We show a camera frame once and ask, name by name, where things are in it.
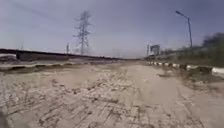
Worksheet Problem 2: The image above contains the dark low kerb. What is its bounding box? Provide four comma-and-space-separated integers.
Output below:
0, 61, 101, 74

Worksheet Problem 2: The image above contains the black and white kerb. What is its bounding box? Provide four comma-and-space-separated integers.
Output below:
145, 60, 224, 76

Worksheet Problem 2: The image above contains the lattice electricity pylon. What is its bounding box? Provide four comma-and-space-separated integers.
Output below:
73, 10, 94, 56

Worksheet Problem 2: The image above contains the row of trees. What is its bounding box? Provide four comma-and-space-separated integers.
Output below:
156, 31, 224, 67

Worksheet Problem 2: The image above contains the street lamp pole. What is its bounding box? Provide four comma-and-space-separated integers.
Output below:
175, 10, 194, 50

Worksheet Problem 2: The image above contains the small distant pylon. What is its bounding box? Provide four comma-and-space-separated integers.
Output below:
65, 42, 71, 55

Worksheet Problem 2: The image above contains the pale brick paved path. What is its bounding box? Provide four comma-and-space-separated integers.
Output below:
0, 61, 224, 128

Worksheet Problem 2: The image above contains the distant building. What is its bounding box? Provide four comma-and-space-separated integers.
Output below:
149, 44, 161, 56

